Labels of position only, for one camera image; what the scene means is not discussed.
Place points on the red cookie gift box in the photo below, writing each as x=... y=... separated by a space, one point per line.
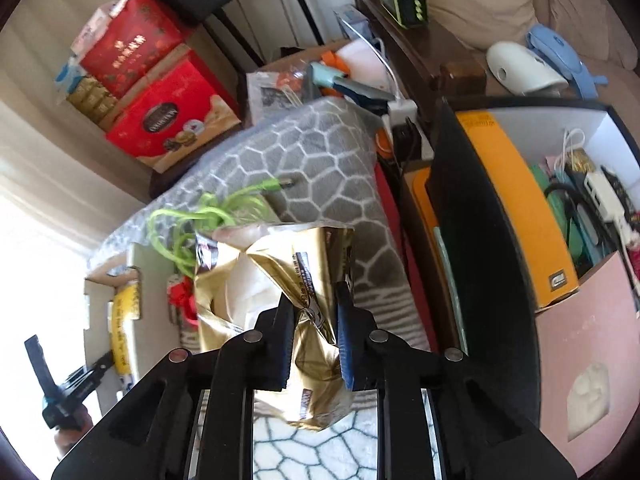
x=165 y=105

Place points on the yellow packet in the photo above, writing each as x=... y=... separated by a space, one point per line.
x=125 y=310

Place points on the small white box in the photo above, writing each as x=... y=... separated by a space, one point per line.
x=92 y=27

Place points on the red ribbon ornament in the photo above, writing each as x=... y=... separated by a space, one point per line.
x=182 y=300

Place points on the beige sofa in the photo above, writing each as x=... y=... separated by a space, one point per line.
x=475 y=0

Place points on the white power strip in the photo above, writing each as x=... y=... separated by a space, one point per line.
x=602 y=195

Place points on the white wall charger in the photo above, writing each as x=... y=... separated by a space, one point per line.
x=400 y=108

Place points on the orange box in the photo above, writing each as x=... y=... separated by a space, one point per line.
x=515 y=200

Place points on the gold patterned box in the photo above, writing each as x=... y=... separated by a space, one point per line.
x=92 y=100

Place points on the white cardboard box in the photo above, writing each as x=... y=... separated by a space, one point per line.
x=150 y=260

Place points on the green pouch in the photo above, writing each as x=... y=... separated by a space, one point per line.
x=560 y=210

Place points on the gold snack bag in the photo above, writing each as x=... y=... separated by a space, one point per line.
x=280 y=270

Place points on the person's left hand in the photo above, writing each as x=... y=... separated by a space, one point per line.
x=70 y=442

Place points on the teal plastic tool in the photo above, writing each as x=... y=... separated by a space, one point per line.
x=350 y=85

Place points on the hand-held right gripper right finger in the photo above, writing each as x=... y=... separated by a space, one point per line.
x=345 y=340

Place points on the green portable radio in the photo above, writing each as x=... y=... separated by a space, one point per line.
x=402 y=0

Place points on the white handheld device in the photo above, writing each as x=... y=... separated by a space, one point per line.
x=520 y=67

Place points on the pink box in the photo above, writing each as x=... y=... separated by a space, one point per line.
x=590 y=335

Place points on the grey patterned blanket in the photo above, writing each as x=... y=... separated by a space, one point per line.
x=320 y=160

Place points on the red floral gift box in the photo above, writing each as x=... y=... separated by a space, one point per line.
x=135 y=35

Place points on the light blue telephone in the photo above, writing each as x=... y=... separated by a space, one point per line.
x=565 y=50

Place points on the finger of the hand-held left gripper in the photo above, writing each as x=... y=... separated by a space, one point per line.
x=41 y=367
x=90 y=375

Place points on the black storage box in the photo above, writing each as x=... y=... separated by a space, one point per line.
x=480 y=260

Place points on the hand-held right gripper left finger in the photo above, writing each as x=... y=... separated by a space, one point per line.
x=287 y=340

